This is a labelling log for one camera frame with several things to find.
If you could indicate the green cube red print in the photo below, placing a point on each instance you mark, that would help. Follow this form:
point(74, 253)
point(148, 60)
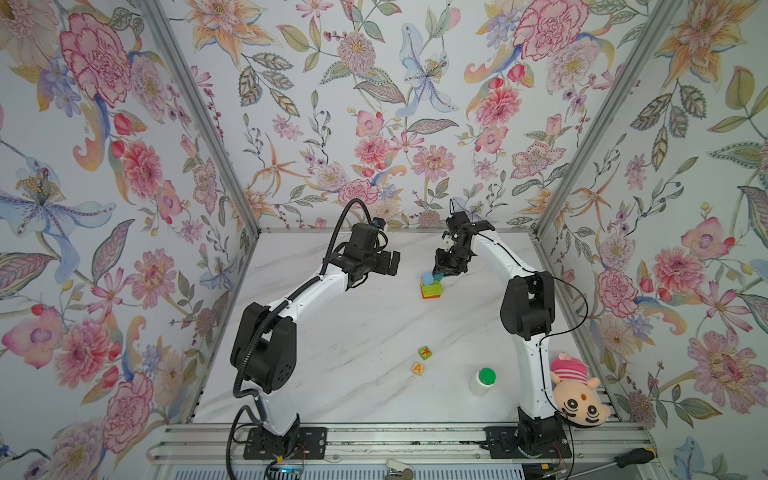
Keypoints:
point(425, 353)

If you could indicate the pink plush toy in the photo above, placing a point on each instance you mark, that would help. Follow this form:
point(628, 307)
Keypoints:
point(575, 392)

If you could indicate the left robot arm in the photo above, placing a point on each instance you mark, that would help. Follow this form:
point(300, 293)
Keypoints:
point(265, 349)

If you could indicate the wood cube letter A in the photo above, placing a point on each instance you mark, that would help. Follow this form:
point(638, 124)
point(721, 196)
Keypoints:
point(418, 369)

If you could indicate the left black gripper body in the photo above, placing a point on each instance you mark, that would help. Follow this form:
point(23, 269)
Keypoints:
point(377, 262)

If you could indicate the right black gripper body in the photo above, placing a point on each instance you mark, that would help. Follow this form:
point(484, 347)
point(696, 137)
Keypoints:
point(451, 262)

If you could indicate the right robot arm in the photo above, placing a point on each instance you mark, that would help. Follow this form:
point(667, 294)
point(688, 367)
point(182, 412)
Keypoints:
point(527, 312)

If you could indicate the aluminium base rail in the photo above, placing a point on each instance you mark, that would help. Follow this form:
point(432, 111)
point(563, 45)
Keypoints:
point(410, 443)

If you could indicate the white bottle green cap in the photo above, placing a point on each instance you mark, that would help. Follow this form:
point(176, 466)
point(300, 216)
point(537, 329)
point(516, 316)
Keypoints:
point(482, 382)

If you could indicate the green block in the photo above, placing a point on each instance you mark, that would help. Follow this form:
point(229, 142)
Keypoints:
point(434, 289)

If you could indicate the black handled screwdriver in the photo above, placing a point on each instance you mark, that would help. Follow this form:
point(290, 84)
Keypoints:
point(638, 456)

